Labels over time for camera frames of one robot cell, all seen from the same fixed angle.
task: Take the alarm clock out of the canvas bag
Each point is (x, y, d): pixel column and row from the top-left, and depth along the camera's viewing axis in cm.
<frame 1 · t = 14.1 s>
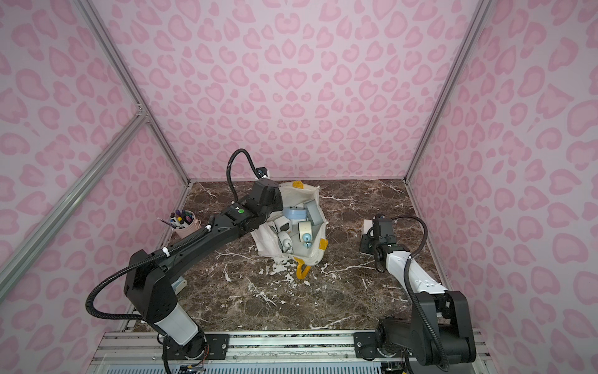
left hand: (277, 192, 83), fingers closed
right hand: (367, 240, 90), fingers open
white canvas tote bag: (294, 191, 88), point 23 cm above the table
light blue alarm clock: (296, 213, 97), point 10 cm above the table
pink pen holder cup: (184, 222, 90), point 14 cm above the table

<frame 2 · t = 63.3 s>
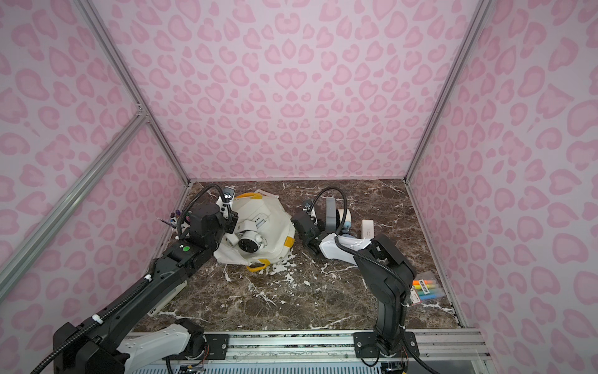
left hand: (226, 202, 77), fingers closed
right hand: (311, 220, 96), fingers open
white canvas tote bag: (279, 233, 97), point 5 cm above the table
white digital alarm clock: (261, 217, 103), point 4 cm above the table
white round alarm clock: (250, 241, 92), point 7 cm above the table
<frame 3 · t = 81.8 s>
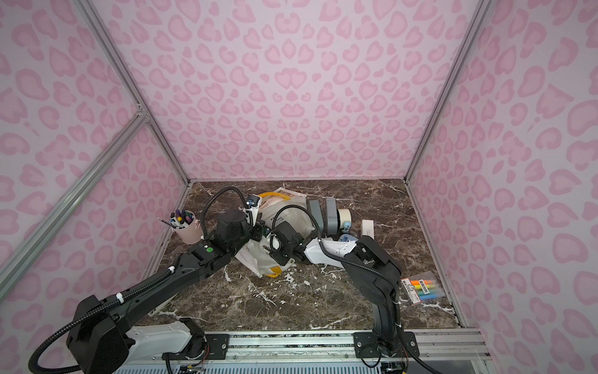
left hand: (261, 212, 79), fingers closed
right hand: (277, 248, 92), fingers open
white canvas tote bag: (255, 257, 80), point 14 cm above the table
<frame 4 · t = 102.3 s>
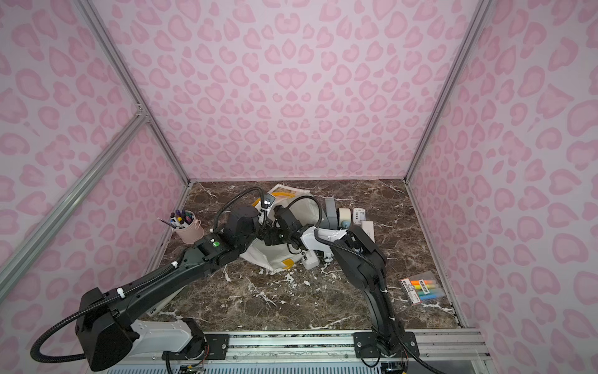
left hand: (264, 209, 77), fingers closed
right hand: (271, 234, 96), fingers open
white canvas tote bag: (278, 255, 88), point 7 cm above the table
